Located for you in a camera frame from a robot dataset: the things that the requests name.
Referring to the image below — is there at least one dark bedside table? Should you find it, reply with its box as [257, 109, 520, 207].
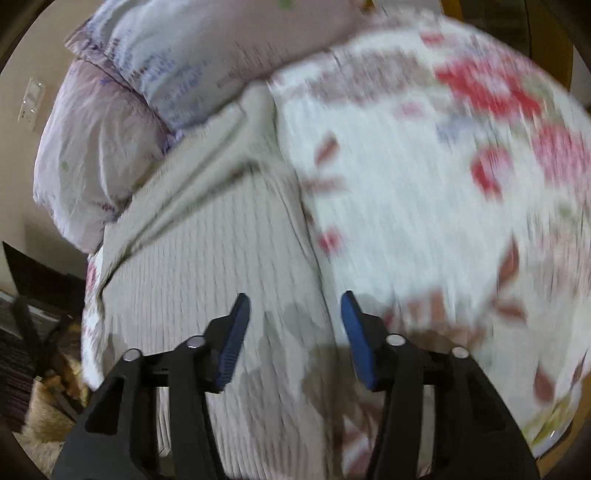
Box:
[2, 242, 85, 375]

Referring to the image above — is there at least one white wall socket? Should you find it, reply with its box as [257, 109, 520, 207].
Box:
[17, 78, 46, 131]

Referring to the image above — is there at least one beige ribbed knit garment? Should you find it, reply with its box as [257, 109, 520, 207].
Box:
[84, 83, 339, 479]

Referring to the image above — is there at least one floral white bed sheet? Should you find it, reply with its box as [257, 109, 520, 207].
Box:
[82, 9, 590, 479]

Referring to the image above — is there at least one white pillow with blue print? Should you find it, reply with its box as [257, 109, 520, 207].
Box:
[65, 0, 370, 131]

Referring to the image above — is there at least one lilac pillow with green dot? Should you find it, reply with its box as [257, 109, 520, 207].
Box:
[33, 59, 168, 254]

